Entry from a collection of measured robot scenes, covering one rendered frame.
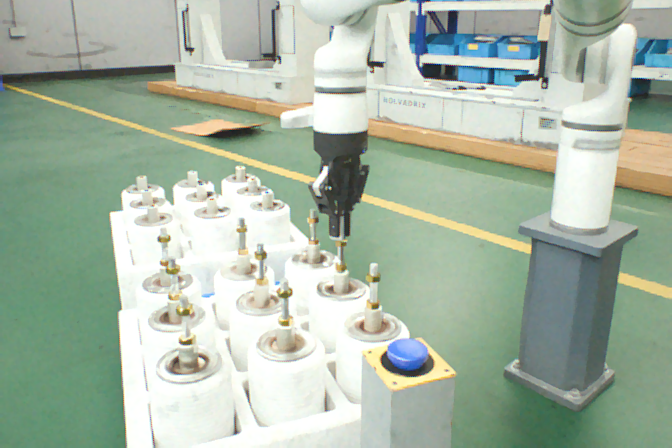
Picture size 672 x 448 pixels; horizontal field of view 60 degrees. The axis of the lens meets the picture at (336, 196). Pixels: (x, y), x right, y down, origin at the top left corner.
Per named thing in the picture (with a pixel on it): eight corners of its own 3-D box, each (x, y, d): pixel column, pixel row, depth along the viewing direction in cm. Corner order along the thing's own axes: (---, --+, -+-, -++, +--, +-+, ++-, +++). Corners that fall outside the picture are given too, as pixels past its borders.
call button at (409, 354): (415, 351, 60) (415, 333, 59) (435, 372, 56) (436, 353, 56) (380, 359, 59) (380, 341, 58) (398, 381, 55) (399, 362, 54)
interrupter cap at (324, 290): (354, 277, 91) (354, 273, 91) (374, 298, 85) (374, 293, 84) (308, 285, 89) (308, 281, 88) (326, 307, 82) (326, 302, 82)
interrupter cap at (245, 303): (241, 322, 78) (241, 317, 78) (231, 297, 85) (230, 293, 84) (295, 312, 80) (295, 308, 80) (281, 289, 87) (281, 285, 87)
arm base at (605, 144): (565, 213, 105) (577, 119, 100) (617, 226, 99) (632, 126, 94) (539, 224, 99) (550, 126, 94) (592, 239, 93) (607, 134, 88)
